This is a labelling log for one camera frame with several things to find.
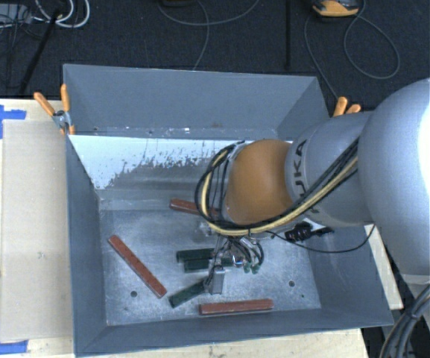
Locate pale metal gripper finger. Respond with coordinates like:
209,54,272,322
197,220,216,242
207,266,227,295

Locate dark green flat block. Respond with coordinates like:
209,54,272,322
183,257,235,274
175,248,216,264
168,278,210,310

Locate red-brown flat block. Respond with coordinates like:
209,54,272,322
198,298,276,316
168,198,220,216
107,234,168,299

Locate grey metal bin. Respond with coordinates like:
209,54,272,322
62,63,395,358

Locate pale wood flat board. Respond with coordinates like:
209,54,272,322
0,119,75,345

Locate black cylinder on white bracket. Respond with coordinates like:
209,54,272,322
284,221,335,243

